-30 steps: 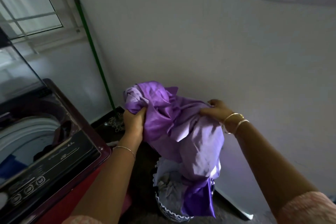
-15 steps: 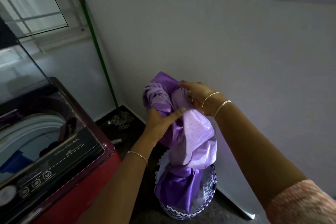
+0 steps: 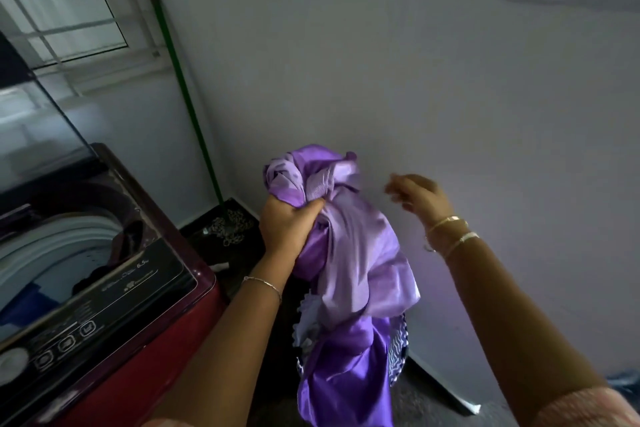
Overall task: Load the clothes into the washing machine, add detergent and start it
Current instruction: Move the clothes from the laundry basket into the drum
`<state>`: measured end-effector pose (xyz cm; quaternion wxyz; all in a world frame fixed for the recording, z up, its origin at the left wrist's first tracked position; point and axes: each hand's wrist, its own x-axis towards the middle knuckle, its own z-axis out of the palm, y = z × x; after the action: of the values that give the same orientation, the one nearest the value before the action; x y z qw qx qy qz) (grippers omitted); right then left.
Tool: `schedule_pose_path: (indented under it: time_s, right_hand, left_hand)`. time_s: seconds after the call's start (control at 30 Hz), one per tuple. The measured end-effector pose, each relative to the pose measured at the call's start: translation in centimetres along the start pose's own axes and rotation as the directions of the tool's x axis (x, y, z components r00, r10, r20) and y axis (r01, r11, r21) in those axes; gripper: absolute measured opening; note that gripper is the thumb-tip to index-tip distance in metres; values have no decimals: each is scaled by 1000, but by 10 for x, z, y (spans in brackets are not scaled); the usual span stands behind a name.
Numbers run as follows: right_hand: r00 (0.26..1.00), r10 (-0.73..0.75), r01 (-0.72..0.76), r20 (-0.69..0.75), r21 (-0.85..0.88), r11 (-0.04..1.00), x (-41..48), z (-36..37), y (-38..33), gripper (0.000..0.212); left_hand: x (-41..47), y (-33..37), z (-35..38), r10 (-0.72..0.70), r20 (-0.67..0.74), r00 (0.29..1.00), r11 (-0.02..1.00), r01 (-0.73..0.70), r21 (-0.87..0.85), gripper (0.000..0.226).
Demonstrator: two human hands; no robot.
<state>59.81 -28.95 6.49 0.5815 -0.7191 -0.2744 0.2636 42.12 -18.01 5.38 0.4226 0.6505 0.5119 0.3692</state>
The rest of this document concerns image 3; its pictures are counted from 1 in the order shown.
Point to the person's left hand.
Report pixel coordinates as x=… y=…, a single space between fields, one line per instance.
x=285 y=231

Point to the person's right hand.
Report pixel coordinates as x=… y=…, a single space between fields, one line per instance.
x=425 y=199

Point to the person's right fingers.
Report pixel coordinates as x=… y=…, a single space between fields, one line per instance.
x=400 y=189

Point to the person's left fingers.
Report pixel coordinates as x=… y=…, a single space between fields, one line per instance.
x=295 y=210

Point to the purple satin cloth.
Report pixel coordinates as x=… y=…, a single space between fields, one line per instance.
x=350 y=251

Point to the person's left forearm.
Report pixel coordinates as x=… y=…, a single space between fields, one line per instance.
x=225 y=351

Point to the person's right forearm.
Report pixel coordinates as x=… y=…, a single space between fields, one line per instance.
x=510 y=321

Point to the gold bangle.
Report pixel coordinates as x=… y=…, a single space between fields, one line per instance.
x=447 y=220
x=462 y=240

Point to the white lace cloth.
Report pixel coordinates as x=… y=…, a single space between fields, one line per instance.
x=310 y=321

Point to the navy white patterned cloth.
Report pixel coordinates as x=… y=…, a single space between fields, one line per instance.
x=398 y=351

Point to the green broom stick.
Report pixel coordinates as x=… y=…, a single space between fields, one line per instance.
x=182 y=86

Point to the red top-load washing machine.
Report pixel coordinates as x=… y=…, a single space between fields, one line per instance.
x=125 y=331

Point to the dark glass washing machine lid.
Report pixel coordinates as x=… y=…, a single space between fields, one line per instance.
x=35 y=131

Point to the blue clothes in drum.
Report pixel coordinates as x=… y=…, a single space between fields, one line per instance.
x=22 y=304

